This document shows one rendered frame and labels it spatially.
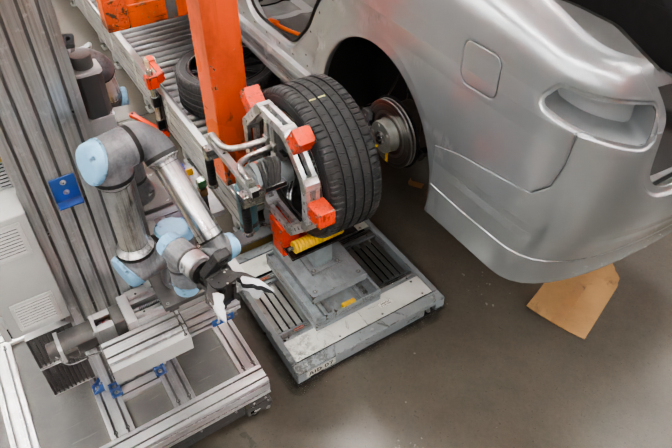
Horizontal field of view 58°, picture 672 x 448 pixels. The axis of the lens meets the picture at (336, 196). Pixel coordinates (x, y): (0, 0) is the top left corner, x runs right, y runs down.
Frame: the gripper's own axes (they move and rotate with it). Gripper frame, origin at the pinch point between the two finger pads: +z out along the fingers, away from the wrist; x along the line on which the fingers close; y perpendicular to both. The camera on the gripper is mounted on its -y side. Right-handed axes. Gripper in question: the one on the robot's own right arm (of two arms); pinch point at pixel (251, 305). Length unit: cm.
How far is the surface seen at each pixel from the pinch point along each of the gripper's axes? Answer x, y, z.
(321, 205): -70, 26, -41
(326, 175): -73, 15, -42
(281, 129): -68, 2, -62
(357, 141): -88, 5, -41
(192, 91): -131, 60, -204
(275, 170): -60, 14, -56
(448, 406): -96, 112, 20
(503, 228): -95, 14, 20
